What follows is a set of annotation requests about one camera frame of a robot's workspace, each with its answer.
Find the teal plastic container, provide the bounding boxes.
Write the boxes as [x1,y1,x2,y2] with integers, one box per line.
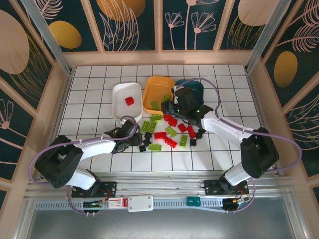
[174,79,205,105]

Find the orange plastic container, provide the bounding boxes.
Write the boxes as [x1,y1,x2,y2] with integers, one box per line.
[142,75,175,115]

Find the white plastic container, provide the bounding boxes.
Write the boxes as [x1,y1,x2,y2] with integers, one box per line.
[112,82,143,120]

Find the white plastic electronics box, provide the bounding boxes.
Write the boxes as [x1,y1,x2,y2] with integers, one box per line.
[127,194,154,213]

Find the red white labelled box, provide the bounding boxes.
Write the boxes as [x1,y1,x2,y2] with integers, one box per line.
[107,198,129,209]

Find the black adapter with lights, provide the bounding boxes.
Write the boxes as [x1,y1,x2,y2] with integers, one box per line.
[83,200,108,209]

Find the small teal device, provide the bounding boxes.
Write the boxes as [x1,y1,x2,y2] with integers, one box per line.
[186,196,201,207]

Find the small adapter with orange plug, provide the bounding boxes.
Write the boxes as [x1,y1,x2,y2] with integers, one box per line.
[224,198,251,207]

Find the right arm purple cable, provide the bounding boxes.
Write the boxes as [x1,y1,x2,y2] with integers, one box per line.
[174,77,303,214]

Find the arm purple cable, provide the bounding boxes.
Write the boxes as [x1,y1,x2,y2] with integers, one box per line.
[174,77,303,214]
[29,115,140,216]

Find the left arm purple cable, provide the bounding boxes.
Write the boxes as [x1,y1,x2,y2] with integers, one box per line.
[29,115,140,216]

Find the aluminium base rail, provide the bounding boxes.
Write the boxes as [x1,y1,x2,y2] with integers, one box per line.
[24,171,296,200]

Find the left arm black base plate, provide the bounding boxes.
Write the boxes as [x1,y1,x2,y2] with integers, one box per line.
[71,181,118,198]

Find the grey perforated cable tray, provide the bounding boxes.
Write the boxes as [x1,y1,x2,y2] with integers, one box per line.
[34,198,226,212]

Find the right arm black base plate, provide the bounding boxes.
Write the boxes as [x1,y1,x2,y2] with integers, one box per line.
[204,179,250,196]

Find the aluminium frame post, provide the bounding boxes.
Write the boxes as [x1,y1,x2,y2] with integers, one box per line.
[245,0,299,73]
[21,0,73,75]

